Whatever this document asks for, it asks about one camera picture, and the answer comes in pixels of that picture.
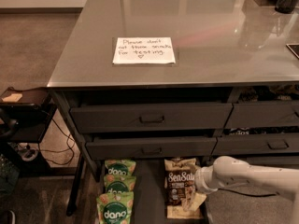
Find brown sea salt chip bag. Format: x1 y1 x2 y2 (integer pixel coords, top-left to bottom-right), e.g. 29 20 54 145
164 158 206 219

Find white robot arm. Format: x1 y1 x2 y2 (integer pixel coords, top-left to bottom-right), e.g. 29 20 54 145
189 156 299 224

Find middle left grey drawer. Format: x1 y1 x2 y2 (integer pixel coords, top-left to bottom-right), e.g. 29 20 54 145
86 136 216 160

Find open bottom left drawer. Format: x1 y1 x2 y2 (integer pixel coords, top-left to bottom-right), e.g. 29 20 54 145
94 158 215 224

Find top left grey drawer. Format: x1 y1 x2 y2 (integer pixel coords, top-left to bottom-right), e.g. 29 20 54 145
70 103 232 133

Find green dang bag rear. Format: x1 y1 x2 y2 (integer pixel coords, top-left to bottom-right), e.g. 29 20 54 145
105 160 136 175

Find green dang bag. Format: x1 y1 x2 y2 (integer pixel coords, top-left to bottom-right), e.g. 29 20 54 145
96 191 134 224
105 160 136 175
104 175 136 194

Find middle right grey drawer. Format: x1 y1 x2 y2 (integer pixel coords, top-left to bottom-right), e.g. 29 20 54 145
213 133 299 156

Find green dang bag middle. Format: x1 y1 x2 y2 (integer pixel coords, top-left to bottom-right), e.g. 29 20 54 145
104 175 136 194

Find green dang bag front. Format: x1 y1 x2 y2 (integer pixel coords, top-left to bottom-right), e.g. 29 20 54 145
96 191 134 224

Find top right grey drawer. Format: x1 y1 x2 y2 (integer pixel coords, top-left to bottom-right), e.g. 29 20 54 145
225 101 299 129

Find grey counter cabinet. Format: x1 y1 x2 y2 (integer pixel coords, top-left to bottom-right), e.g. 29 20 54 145
48 0 299 224

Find dark tablet on counter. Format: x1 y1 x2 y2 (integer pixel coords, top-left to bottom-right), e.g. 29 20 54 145
286 44 299 59

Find black table leg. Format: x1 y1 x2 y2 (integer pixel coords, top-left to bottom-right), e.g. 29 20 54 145
66 155 84 217

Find white handwritten paper note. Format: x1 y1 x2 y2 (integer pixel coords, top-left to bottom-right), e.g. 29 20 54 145
113 37 176 64

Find black side cart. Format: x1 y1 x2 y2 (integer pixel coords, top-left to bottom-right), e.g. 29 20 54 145
0 87 57 175

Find green plastic crate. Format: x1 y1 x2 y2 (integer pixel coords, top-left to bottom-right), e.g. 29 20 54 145
0 154 20 194

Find black floor cable right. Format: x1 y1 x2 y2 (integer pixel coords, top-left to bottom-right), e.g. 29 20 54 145
218 188 278 199

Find black cables under cart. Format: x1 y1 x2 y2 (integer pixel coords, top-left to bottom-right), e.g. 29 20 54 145
38 109 78 167

